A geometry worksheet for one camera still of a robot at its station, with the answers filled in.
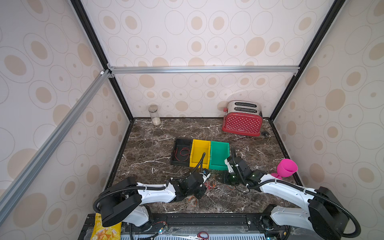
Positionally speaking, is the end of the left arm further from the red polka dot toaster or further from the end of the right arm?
the red polka dot toaster

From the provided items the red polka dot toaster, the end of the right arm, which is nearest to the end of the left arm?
the end of the right arm

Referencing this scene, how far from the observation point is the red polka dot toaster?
3.27 ft
